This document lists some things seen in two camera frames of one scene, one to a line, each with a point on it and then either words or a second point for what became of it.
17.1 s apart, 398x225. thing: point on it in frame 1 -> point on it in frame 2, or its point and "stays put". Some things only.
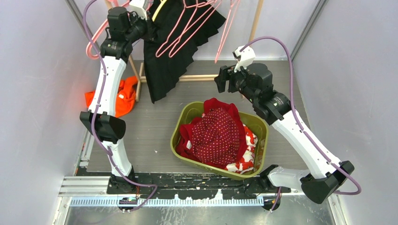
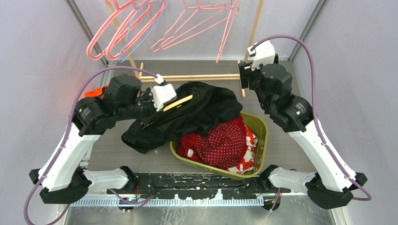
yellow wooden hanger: x=162 y=3 -> x=177 y=102
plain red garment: x=216 y=104 -> x=188 y=146
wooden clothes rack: x=194 y=77 stays put
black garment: x=181 y=25 -> x=209 y=104
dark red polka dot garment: x=215 y=138 stays put
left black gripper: x=149 y=33 -> x=148 y=95
